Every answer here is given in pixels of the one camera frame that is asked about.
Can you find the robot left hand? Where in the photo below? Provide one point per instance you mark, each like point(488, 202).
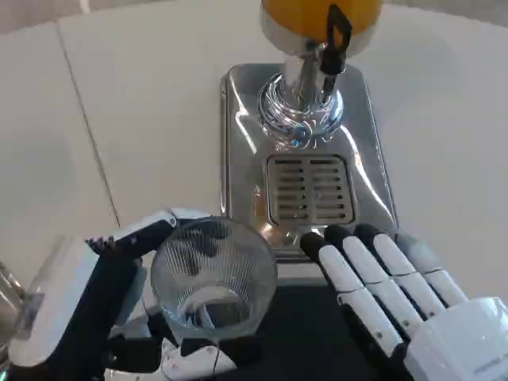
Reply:
point(67, 285)

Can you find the black dispenser tap lever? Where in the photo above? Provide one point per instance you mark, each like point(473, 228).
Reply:
point(337, 47)

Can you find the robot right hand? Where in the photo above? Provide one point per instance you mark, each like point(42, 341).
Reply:
point(444, 333)

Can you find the steel drip tray grid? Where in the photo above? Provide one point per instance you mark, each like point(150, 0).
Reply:
point(309, 186)

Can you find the robot left arm silver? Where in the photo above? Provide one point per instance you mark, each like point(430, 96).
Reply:
point(8, 293)

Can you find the steel juice dispenser orange tank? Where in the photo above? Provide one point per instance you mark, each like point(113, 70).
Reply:
point(246, 158)

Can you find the clear ribbed glass cup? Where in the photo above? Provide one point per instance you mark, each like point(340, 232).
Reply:
point(238, 278)

